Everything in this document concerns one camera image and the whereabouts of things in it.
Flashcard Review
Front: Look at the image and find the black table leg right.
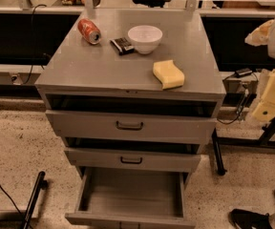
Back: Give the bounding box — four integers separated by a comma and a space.
212, 130, 226, 176

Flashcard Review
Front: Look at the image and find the yellow sponge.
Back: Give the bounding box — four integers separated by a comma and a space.
153, 60, 185, 90

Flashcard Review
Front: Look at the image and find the black snack packet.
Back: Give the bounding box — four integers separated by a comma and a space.
110, 37, 135, 55

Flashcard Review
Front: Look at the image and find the middle grey drawer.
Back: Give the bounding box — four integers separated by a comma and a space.
65, 148, 201, 173

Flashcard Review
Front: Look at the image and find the black power adapter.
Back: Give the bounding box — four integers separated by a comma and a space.
235, 68, 252, 78

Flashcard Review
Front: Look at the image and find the bottom grey drawer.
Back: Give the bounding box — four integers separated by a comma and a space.
65, 168, 196, 229

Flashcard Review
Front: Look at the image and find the black stand leg left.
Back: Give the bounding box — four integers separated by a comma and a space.
20, 171, 48, 229

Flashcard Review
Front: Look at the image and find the orange soda can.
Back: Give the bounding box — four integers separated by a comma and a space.
77, 18, 101, 45

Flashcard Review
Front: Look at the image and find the grey drawer cabinet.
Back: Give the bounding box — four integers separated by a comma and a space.
34, 8, 227, 229

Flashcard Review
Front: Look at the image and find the white bowl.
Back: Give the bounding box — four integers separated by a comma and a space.
128, 25, 163, 54

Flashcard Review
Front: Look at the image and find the top grey drawer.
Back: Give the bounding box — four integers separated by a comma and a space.
46, 110, 216, 144

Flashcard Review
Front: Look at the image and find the black shoe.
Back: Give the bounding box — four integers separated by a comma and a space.
228, 209, 272, 229

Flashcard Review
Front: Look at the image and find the grey drawer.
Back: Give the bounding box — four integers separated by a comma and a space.
65, 148, 201, 173
46, 110, 216, 144
65, 168, 196, 229

